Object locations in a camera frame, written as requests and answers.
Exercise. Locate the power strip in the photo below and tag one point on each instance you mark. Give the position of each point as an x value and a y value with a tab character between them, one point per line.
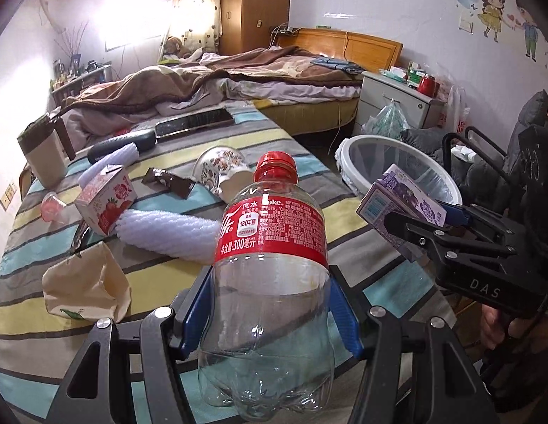
286	31

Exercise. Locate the small white foam sleeve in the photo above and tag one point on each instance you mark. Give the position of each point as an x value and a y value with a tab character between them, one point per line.
110	157

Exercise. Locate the black smartphone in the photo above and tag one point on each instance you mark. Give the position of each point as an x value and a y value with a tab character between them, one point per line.
194	121

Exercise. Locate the lilac bed sheet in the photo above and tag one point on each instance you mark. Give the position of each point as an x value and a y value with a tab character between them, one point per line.
300	90

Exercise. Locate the dried branches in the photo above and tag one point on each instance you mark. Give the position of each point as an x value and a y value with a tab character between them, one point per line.
73	42

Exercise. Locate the patterned curtain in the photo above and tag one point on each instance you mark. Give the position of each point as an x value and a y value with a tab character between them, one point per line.
203	9

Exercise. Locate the brown blanket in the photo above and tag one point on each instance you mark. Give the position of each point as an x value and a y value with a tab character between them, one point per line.
168	84

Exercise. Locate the brown snack wrapper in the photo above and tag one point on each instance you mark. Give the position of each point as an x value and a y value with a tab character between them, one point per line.
177	184

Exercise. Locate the wall power outlet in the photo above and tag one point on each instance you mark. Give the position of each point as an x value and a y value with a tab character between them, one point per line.
8	195

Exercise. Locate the green tissue pack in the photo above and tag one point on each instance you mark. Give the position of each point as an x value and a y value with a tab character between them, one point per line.
394	74

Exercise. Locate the crumpled brown paper bag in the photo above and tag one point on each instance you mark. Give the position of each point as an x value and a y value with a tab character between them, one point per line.
88	282

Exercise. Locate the brown teddy bear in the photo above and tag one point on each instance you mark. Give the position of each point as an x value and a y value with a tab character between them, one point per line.
172	45

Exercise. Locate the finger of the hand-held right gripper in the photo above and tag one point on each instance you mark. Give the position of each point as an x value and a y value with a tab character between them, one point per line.
415	234
457	215

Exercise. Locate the striped tablecloth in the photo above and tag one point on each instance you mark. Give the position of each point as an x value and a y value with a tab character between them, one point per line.
274	141

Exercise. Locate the black metal frame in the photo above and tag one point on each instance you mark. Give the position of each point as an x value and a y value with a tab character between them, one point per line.
477	141

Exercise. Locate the window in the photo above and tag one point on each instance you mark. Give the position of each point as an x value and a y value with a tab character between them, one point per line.
132	37

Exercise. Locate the person's right hand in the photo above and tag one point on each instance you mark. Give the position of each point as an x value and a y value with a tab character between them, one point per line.
492	324

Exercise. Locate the green box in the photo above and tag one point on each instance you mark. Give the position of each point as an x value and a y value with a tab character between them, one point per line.
416	75

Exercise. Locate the wooden wardrobe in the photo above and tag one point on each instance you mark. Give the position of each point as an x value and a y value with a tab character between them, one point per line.
256	9

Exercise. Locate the pink strawberry drink carton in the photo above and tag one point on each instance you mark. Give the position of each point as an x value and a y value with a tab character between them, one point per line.
110	203

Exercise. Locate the white plastic bags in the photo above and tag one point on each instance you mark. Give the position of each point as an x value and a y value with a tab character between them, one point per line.
455	106

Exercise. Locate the purple drink carton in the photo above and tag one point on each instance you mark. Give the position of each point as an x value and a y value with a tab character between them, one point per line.
402	198

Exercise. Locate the grey padded chair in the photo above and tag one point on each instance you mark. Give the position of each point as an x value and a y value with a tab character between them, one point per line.
528	115

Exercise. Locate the blue folded cloth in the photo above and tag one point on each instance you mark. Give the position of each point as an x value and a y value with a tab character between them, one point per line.
336	64

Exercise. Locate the clear plastic bag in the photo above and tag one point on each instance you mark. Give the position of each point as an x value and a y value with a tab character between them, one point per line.
386	121

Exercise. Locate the wooden headboard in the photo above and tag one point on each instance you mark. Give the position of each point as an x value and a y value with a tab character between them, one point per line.
366	48

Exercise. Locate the white trash bin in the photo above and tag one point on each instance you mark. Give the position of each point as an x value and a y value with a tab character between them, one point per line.
388	163

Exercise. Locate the white nightstand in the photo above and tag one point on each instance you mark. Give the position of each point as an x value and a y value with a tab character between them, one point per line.
388	92

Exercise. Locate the dark blue case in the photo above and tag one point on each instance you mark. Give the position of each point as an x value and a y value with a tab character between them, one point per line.
124	141

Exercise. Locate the white wall switch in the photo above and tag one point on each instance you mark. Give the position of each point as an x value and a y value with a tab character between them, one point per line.
466	23

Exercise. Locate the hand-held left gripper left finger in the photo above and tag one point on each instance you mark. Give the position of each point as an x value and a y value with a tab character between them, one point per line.
196	313

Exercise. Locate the large white foam sleeve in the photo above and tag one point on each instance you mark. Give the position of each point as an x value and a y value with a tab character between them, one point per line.
168	234

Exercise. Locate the clear plastic bottle red label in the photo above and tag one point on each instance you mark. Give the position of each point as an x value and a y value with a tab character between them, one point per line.
265	229

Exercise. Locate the red cup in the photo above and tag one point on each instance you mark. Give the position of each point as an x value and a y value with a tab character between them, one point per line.
426	85

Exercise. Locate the patterned paper cup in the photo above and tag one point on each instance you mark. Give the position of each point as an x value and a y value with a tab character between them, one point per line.
216	168

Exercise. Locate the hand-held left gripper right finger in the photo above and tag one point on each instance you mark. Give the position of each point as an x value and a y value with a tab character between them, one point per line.
344	318

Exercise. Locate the cluttered white shelf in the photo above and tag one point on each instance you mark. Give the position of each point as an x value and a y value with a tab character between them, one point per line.
84	79

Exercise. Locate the beige mug brown lid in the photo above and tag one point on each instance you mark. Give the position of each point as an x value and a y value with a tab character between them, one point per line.
44	159

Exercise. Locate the small pink plastic cup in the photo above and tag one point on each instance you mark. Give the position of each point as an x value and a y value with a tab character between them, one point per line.
52	207

